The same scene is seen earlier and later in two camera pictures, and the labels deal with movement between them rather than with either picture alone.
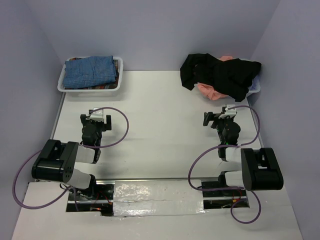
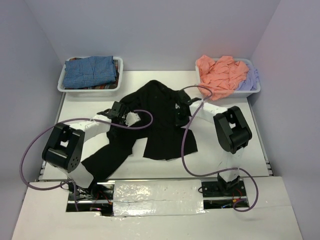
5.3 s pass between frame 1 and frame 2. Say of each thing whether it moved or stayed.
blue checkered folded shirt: stayed
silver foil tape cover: stayed
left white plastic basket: stayed
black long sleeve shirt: moved
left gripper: moved
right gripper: moved
